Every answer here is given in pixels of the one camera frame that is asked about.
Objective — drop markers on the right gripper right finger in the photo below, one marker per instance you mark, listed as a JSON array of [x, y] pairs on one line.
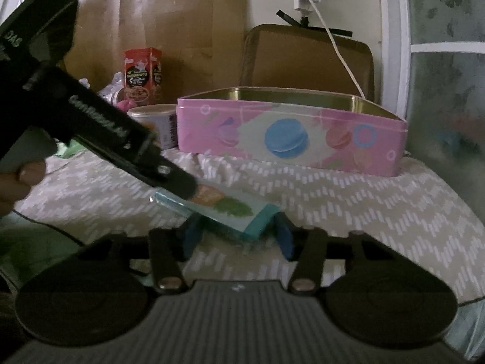
[[307, 247]]

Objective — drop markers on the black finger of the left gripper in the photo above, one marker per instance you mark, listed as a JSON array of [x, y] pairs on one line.
[[166, 176]]

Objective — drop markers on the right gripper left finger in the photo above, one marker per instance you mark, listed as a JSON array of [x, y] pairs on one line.
[[171, 246]]

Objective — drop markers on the teal printed sponge pack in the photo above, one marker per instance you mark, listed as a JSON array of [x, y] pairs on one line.
[[235, 212]]

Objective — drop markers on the light green soft cloth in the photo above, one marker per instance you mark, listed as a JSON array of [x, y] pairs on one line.
[[67, 151]]

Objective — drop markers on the person's left hand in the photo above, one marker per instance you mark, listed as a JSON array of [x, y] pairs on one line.
[[17, 186]]

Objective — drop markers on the white round snack can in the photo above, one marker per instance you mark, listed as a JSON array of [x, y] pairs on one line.
[[161, 119]]

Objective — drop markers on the pink fluffy ball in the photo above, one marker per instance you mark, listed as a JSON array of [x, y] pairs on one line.
[[125, 105]]

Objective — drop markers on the clear plastic bag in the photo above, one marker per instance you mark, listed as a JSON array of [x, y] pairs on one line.
[[111, 92]]

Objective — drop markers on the red snack box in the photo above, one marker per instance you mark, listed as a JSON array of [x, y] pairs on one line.
[[142, 76]]

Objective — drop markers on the pink macaron tin box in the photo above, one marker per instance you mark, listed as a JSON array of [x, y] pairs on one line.
[[302, 127]]

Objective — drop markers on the brown cardboard sheet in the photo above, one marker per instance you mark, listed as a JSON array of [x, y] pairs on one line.
[[201, 41]]

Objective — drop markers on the brown chair back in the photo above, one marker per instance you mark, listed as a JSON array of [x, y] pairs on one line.
[[290, 57]]

